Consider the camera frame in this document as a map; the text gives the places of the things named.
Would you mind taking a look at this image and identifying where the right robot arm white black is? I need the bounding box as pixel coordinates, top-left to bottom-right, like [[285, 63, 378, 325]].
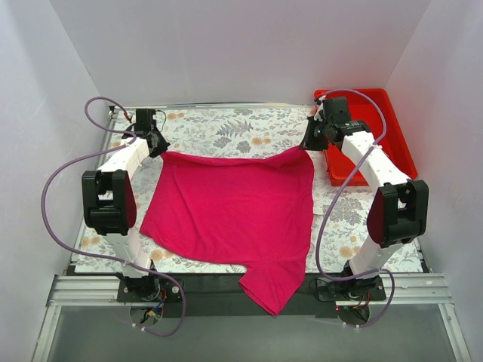
[[300, 90, 429, 300]]

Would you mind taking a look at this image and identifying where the red plastic bin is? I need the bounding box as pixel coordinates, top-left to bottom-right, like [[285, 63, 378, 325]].
[[314, 88, 417, 186]]

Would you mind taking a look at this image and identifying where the magenta t shirt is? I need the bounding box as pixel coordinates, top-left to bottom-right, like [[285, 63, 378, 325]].
[[140, 147, 314, 315]]

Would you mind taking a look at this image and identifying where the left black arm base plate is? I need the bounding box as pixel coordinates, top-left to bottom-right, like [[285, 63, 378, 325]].
[[116, 276, 184, 302]]

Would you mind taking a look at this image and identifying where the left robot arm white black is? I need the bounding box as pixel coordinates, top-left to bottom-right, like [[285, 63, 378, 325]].
[[82, 109, 170, 302]]

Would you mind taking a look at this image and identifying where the floral patterned table mat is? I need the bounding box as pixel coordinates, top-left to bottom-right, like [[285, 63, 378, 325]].
[[72, 106, 423, 274]]

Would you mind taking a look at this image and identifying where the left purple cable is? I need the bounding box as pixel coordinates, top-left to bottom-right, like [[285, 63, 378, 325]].
[[40, 97, 189, 337]]

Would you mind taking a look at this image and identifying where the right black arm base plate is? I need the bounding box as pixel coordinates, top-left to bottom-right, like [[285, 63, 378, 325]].
[[309, 276, 386, 302]]

